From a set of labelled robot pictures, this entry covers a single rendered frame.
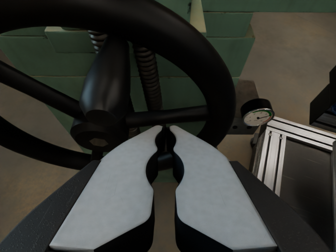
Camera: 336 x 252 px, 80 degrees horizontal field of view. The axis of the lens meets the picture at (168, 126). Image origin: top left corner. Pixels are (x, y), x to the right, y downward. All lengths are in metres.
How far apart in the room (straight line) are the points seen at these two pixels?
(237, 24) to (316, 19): 2.07
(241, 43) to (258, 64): 1.29
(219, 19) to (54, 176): 1.05
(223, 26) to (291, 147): 0.77
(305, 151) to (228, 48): 0.76
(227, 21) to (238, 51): 0.06
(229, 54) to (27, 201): 1.09
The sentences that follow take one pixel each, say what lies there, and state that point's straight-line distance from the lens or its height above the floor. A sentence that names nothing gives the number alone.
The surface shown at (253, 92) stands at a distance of 0.56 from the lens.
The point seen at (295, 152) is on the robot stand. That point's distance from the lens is 1.04.
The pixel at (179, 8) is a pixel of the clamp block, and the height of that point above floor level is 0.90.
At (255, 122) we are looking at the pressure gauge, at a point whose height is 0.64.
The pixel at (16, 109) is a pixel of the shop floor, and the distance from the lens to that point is 1.56.
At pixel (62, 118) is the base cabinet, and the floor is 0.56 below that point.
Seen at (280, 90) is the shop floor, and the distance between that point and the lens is 1.55.
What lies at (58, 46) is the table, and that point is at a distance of 0.28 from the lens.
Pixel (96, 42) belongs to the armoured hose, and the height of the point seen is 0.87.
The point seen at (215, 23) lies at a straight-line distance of 0.36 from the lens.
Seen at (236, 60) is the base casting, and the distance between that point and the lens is 0.41.
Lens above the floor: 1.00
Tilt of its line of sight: 58 degrees down
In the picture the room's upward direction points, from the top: 1 degrees clockwise
